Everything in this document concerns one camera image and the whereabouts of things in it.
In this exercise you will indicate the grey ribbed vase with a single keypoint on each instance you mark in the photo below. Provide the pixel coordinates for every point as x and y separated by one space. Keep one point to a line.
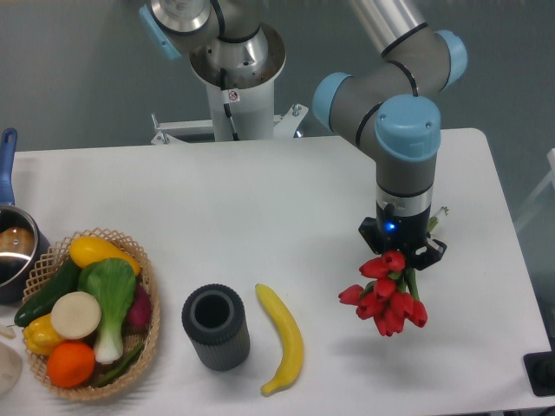
214 319

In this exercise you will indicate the yellow banana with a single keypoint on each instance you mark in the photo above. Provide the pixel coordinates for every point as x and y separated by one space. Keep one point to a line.
292 361

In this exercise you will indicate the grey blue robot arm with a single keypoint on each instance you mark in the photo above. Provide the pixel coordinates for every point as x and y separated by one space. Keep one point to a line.
388 115

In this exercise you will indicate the green bok choy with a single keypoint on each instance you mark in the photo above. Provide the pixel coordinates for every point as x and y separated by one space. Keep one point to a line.
112 283

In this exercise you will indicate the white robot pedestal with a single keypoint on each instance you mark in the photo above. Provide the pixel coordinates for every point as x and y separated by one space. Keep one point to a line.
239 79

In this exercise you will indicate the blue handled saucepan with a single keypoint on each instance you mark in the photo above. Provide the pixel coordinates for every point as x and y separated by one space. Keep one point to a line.
22 242

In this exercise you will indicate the dark green cucumber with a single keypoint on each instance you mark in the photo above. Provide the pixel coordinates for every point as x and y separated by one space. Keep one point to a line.
63 282

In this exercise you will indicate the yellow squash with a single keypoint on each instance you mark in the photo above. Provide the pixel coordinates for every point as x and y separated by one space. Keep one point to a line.
86 250

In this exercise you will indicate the red tulip bouquet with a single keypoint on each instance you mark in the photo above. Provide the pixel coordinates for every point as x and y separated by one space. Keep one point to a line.
391 296

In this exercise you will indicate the white round radish slice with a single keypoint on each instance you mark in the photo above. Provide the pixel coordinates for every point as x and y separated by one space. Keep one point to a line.
75 315

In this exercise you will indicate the white object at left edge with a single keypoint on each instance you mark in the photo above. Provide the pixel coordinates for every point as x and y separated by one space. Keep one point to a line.
11 360

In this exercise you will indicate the orange fruit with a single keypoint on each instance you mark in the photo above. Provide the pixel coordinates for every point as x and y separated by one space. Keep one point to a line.
70 364

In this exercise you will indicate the green bean pod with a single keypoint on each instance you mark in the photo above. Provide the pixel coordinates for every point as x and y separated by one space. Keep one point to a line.
121 368

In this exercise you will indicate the yellow bell pepper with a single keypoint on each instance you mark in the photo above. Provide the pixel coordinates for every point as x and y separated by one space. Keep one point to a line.
40 337

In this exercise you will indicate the black device at edge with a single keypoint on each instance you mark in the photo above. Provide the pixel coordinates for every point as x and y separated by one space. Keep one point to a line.
540 372

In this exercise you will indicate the purple red onion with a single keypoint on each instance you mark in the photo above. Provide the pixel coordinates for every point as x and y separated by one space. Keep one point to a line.
139 314

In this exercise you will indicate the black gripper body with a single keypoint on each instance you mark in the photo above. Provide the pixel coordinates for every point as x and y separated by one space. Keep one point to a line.
401 233

